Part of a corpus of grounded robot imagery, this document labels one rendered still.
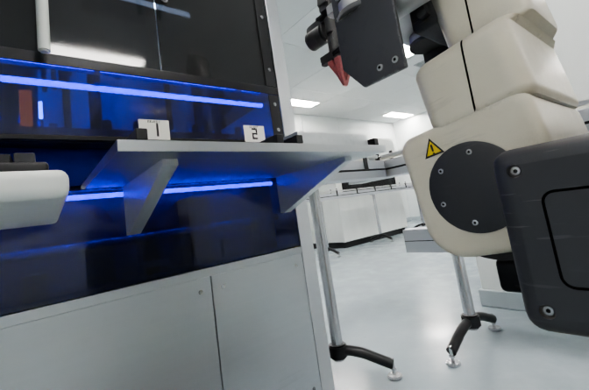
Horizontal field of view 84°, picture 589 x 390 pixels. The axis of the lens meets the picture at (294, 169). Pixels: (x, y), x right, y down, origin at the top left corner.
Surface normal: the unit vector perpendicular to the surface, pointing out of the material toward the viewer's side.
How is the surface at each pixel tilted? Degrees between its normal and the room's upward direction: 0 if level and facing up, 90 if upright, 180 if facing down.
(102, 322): 90
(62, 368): 90
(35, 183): 90
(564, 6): 90
